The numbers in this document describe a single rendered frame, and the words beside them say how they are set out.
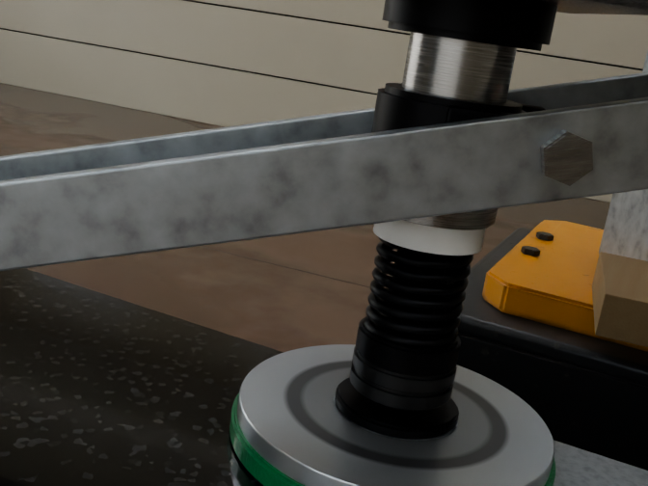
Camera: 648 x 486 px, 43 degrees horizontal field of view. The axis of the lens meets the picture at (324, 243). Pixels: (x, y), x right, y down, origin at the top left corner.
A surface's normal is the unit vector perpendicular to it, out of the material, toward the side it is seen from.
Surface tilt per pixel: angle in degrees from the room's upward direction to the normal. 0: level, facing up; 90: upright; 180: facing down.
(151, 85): 90
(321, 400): 0
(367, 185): 90
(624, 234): 90
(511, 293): 90
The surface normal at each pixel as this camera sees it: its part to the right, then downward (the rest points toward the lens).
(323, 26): -0.32, 0.22
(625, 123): 0.01, 0.27
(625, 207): -0.99, -0.11
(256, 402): 0.14, -0.95
